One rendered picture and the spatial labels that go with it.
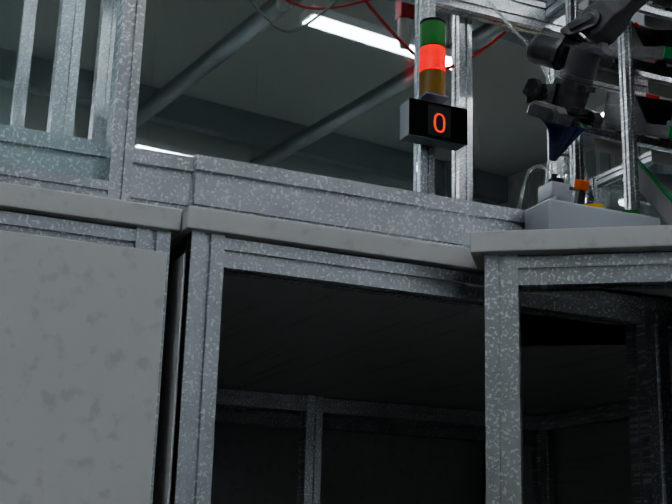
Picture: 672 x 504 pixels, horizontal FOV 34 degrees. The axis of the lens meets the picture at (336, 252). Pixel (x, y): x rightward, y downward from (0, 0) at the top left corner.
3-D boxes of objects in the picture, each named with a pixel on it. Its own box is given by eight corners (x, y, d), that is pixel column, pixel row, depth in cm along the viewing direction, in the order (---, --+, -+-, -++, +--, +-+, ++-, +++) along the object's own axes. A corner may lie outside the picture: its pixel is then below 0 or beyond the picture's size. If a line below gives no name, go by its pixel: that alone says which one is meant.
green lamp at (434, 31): (450, 46, 209) (450, 22, 210) (427, 41, 207) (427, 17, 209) (437, 56, 214) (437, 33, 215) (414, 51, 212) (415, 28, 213)
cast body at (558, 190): (577, 214, 197) (576, 176, 198) (556, 210, 195) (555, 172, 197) (550, 226, 204) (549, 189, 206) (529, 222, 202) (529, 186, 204)
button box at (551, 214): (662, 254, 174) (660, 216, 176) (550, 236, 166) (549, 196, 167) (634, 264, 180) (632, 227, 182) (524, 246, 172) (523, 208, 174)
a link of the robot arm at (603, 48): (620, 46, 196) (576, 35, 202) (604, 42, 192) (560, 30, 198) (608, 85, 198) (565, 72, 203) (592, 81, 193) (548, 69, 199)
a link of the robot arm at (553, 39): (619, 27, 199) (564, 13, 207) (601, 9, 193) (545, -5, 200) (592, 85, 200) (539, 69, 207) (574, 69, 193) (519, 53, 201)
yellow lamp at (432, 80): (450, 95, 207) (450, 71, 208) (427, 90, 205) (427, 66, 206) (437, 105, 211) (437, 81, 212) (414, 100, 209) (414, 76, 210)
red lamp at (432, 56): (450, 71, 208) (450, 47, 209) (427, 65, 206) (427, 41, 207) (437, 80, 212) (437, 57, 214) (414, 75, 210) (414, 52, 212)
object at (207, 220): (994, 343, 199) (992, 326, 200) (186, 227, 142) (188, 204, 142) (544, 418, 324) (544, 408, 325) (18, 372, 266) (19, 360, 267)
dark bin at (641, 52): (725, 68, 212) (732, 28, 210) (663, 59, 209) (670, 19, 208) (654, 64, 239) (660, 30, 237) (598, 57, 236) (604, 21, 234)
